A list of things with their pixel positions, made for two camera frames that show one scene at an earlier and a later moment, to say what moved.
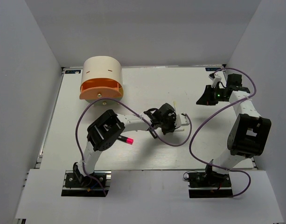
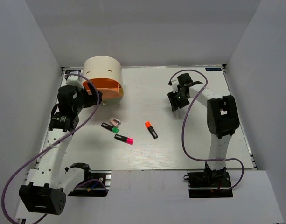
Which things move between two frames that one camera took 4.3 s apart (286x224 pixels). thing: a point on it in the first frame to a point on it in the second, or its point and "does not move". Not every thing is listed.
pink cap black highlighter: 127,140 does not move
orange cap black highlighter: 153,133 does not move
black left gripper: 173,119 to 92,99
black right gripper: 206,98 to 175,103
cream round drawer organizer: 101,78 does not move
